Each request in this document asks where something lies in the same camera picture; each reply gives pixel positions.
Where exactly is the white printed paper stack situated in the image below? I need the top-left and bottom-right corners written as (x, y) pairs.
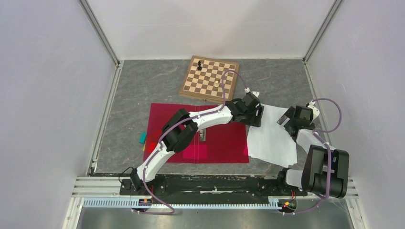
top-left (247, 105), bottom-right (298, 167)

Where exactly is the red file folder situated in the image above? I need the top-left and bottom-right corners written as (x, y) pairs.
top-left (143, 103), bottom-right (249, 164)

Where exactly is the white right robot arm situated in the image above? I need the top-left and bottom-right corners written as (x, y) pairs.
top-left (276, 105), bottom-right (350, 198)

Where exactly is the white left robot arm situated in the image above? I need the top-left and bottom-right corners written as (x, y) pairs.
top-left (130, 91), bottom-right (264, 195)

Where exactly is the wooden chessboard box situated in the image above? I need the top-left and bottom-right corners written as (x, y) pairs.
top-left (179, 55), bottom-right (240, 103)

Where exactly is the teal wooden block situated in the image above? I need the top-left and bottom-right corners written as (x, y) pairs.
top-left (139, 132), bottom-right (147, 144)

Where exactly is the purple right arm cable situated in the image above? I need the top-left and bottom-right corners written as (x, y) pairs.
top-left (281, 98), bottom-right (342, 216)

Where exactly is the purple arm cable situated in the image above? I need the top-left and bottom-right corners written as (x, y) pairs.
top-left (131, 70), bottom-right (252, 216)
top-left (281, 98), bottom-right (342, 216)

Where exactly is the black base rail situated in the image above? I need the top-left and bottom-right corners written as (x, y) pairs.
top-left (119, 174), bottom-right (308, 205)

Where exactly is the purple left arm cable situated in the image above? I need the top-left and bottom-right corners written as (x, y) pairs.
top-left (131, 70), bottom-right (252, 216)

